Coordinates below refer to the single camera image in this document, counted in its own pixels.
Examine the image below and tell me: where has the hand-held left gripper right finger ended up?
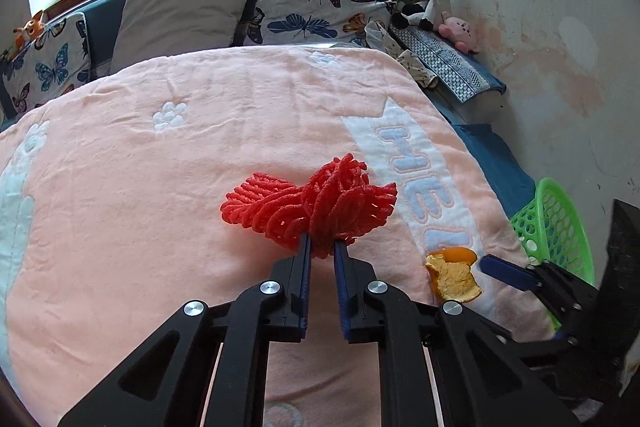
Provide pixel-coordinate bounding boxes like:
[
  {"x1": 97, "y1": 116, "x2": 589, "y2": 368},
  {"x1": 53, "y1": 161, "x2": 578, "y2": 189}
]
[{"x1": 334, "y1": 241, "x2": 581, "y2": 427}]

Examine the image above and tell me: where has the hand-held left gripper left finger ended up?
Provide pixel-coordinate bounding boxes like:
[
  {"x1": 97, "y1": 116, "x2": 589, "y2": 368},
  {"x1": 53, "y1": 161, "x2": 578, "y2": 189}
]
[{"x1": 57, "y1": 234, "x2": 313, "y2": 427}]

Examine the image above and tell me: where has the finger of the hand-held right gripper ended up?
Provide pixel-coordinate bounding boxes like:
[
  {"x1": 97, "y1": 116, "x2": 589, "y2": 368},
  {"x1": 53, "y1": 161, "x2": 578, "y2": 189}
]
[{"x1": 480, "y1": 255, "x2": 608, "y2": 339}]

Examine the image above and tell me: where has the orange peel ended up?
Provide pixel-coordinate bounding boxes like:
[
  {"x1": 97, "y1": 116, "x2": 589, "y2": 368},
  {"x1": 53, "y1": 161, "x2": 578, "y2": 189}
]
[{"x1": 425, "y1": 247, "x2": 482, "y2": 303}]

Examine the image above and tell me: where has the green plastic basket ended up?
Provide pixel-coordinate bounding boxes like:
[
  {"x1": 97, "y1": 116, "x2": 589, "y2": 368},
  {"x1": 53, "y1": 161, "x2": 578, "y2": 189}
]
[{"x1": 509, "y1": 177, "x2": 596, "y2": 333}]

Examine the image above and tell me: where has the red foam fruit net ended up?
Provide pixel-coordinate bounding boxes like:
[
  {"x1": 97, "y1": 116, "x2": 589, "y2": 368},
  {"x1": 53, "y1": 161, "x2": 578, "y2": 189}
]
[{"x1": 220, "y1": 153, "x2": 398, "y2": 253}]

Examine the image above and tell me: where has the blue bed sheet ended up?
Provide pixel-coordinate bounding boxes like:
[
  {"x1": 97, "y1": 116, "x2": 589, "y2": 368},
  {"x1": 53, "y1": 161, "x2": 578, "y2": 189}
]
[{"x1": 430, "y1": 87, "x2": 536, "y2": 218}]

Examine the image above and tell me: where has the grey bolster pillow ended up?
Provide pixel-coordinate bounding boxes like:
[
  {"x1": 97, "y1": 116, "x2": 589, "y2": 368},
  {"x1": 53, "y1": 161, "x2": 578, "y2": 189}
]
[{"x1": 440, "y1": 87, "x2": 501, "y2": 125}]

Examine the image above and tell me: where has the pink blanket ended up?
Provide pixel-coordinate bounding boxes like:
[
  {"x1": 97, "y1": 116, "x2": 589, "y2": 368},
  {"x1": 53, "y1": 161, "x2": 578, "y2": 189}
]
[{"x1": 0, "y1": 46, "x2": 558, "y2": 427}]

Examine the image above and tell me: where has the blue and white patterned towel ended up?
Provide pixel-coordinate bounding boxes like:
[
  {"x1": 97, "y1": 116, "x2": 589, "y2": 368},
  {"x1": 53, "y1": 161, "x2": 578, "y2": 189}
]
[{"x1": 395, "y1": 26, "x2": 506, "y2": 102}]

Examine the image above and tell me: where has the patterned beige clothing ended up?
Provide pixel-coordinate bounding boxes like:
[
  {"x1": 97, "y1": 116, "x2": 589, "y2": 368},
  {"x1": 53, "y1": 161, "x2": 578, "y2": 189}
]
[{"x1": 364, "y1": 21, "x2": 440, "y2": 88}]

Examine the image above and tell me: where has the pink round plush toy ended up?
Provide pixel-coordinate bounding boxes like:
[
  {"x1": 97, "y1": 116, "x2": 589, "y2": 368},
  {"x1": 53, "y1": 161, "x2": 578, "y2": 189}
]
[{"x1": 439, "y1": 16, "x2": 482, "y2": 55}]

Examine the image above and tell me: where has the large butterfly print pillow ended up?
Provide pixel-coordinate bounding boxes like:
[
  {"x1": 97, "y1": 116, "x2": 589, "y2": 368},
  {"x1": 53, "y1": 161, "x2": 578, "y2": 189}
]
[{"x1": 243, "y1": 0, "x2": 396, "y2": 50}]

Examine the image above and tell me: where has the small butterfly print pillow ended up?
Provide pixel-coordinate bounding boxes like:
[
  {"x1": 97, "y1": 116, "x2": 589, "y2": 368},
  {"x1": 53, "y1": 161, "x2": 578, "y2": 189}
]
[{"x1": 2, "y1": 12, "x2": 92, "y2": 115}]

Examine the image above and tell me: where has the orange fox plush toy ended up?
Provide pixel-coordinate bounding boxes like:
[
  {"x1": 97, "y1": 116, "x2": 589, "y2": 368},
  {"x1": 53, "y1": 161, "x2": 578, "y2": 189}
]
[{"x1": 0, "y1": 10, "x2": 48, "y2": 60}]

